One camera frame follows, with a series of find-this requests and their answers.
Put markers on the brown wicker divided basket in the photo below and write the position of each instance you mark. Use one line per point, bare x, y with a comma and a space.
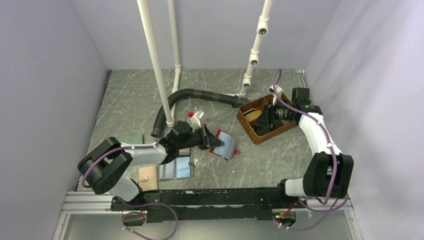
260, 135

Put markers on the blue card holder orange card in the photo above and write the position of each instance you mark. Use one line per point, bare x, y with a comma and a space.
185, 152

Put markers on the open blue grey card holder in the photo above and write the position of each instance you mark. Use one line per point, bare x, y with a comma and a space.
178, 169

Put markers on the beige snap card holder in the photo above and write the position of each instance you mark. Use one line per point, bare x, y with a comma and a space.
148, 178

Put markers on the gold cards in basket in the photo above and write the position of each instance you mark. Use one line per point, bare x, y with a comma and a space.
252, 114

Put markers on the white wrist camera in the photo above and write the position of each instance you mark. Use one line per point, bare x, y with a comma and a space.
276, 90
194, 119

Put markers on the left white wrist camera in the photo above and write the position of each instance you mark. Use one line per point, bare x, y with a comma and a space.
194, 119

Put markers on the red leather card holder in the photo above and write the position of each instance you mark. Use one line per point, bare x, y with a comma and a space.
229, 147

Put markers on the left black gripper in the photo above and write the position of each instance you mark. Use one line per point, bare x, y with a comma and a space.
208, 140

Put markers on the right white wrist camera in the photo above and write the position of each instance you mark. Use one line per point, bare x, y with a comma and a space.
276, 90

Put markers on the green card holder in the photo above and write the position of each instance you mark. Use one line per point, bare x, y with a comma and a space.
135, 139

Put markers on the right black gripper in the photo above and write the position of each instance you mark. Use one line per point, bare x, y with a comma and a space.
268, 116

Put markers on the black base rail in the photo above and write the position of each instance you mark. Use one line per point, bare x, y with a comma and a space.
259, 203

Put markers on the white rear pole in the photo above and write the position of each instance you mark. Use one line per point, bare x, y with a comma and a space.
175, 44

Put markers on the white pole with fittings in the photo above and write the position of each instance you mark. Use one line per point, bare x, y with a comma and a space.
261, 31

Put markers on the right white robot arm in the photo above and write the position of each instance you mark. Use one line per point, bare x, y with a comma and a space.
329, 171

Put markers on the white front pole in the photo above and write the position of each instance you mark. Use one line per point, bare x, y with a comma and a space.
145, 15

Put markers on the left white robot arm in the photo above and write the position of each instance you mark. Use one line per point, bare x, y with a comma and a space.
103, 169

